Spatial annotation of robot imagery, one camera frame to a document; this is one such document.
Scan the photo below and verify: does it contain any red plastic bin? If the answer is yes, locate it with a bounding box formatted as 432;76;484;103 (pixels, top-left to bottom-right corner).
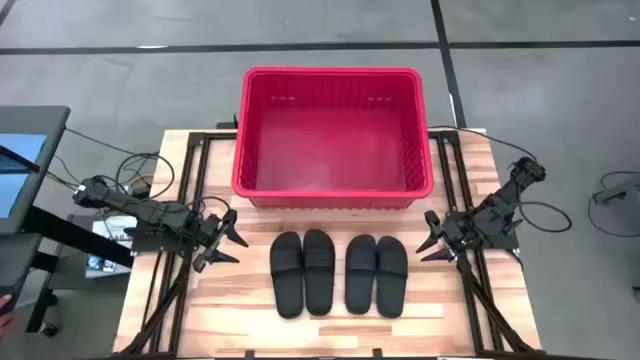
230;66;435;210

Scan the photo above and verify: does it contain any person's hand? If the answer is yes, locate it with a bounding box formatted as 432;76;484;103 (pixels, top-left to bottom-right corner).
0;293;15;329

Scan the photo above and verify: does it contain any white printed paper sheet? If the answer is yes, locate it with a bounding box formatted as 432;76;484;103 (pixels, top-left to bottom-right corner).
91;214;137;279

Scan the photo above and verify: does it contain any black rubber slide sandal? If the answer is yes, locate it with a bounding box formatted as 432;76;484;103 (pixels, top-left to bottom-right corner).
302;229;337;317
375;235;409;319
344;234;378;316
269;231;305;320

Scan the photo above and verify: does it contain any grey monitor with blue screen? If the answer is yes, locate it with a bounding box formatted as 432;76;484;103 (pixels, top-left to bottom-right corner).
0;105;71;236

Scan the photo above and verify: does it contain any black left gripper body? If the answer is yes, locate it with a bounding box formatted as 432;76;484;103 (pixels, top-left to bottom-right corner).
192;213;227;255

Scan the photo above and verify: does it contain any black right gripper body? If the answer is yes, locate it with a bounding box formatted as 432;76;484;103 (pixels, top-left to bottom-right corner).
439;212;479;251

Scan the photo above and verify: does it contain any long black cable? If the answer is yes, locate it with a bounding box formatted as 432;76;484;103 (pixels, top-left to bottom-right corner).
428;124;540;164

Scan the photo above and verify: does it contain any black aluminium table frame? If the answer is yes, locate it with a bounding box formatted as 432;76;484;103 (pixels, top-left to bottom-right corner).
113;129;544;360

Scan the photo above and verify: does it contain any black cable loop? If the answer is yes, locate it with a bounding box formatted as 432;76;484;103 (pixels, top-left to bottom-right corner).
517;199;574;234

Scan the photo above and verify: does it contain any black monitor stand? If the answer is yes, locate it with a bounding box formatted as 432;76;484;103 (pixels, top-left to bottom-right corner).
19;204;136;336

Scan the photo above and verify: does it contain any black looped floor cable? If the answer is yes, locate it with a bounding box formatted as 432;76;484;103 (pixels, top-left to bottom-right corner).
114;152;176;201

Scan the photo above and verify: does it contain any dark grey flat panel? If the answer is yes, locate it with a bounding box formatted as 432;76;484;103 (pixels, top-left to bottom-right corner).
0;232;44;301

